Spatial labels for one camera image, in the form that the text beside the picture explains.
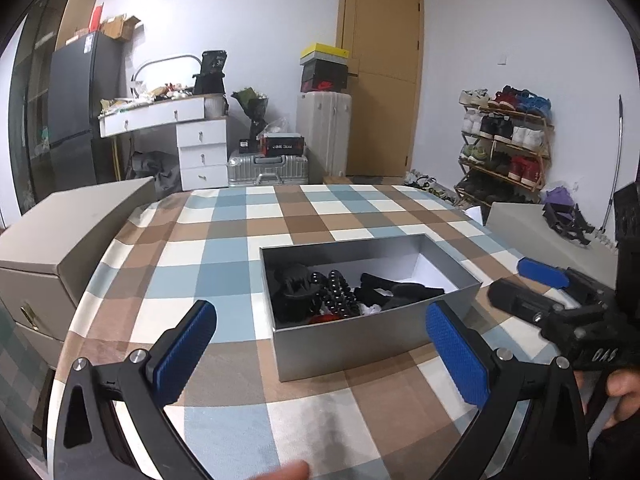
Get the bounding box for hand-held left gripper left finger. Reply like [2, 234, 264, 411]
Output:
[54, 300, 218, 480]

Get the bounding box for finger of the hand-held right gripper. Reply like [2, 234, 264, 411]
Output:
[487, 280, 591, 328]
[517, 257, 618, 307]

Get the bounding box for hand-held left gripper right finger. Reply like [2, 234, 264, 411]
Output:
[425, 300, 593, 480]

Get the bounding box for grey cardboard box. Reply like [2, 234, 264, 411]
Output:
[259, 233, 483, 383]

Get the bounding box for black scrunchie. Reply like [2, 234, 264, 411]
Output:
[357, 272, 396, 306]

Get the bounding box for large black hair claw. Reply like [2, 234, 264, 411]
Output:
[272, 265, 323, 322]

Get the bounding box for black spiral hair tie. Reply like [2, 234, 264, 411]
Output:
[327, 270, 361, 318]
[310, 270, 333, 311]

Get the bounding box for person's right forearm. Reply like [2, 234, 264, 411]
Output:
[590, 420, 640, 480]

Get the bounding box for person's right hand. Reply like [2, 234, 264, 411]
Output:
[602, 367, 640, 428]

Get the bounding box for person's left hand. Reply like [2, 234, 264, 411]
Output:
[265, 461, 311, 480]

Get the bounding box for black plastic clips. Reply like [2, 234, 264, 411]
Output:
[542, 202, 596, 247]

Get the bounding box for purple cloth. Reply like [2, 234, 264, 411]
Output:
[542, 185, 576, 211]

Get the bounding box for wooden shoe rack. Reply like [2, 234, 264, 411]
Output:
[454, 87, 557, 206]

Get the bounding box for thin black rod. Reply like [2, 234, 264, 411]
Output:
[602, 95, 626, 233]

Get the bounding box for rows of sneakers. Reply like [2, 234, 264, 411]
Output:
[459, 86, 553, 196]

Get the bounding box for pile of shoes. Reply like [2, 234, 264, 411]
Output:
[404, 170, 453, 201]

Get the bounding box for grey bedside cabinet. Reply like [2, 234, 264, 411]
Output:
[0, 176, 157, 356]

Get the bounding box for dark clothes heap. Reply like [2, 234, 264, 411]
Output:
[125, 152, 182, 196]

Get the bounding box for silver suitcase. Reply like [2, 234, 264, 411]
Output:
[227, 152, 310, 187]

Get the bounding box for white desk with drawers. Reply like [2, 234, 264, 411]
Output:
[98, 94, 230, 192]

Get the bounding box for wooden door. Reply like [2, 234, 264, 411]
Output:
[336, 0, 426, 178]

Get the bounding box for black and red box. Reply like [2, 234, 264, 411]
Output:
[261, 132, 306, 157]

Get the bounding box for white bin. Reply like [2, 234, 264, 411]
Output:
[202, 94, 230, 118]

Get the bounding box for white suitcase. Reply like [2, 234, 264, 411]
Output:
[296, 91, 353, 186]

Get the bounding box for dark wrapped bouquet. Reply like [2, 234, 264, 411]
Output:
[231, 87, 271, 136]

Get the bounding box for pile of desk clutter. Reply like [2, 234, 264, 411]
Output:
[100, 80, 196, 111]

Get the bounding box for black refrigerator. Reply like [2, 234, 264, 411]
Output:
[47, 30, 123, 193]

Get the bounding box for arched table mirror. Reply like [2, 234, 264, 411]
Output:
[131, 54, 203, 96]

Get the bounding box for black bag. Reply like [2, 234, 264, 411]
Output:
[192, 50, 228, 95]

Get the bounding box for black shoe box red logo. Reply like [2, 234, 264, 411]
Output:
[300, 62, 349, 93]

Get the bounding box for yellow shoe box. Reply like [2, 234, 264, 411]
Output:
[300, 42, 350, 66]

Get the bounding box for open cardboard box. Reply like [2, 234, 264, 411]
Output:
[100, 14, 142, 43]

